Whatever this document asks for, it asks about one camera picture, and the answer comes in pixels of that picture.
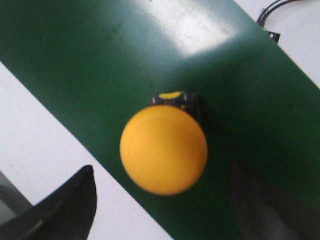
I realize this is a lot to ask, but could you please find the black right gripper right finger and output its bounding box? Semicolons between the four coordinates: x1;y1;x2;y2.
228;159;320;240

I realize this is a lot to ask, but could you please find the green conveyor belt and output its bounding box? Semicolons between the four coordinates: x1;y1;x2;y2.
0;0;320;240

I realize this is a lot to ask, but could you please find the small black sensor with cable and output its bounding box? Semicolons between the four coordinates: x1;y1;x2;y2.
256;0;297;44

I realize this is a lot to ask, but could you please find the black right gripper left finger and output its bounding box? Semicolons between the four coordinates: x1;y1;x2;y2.
0;165;97;240

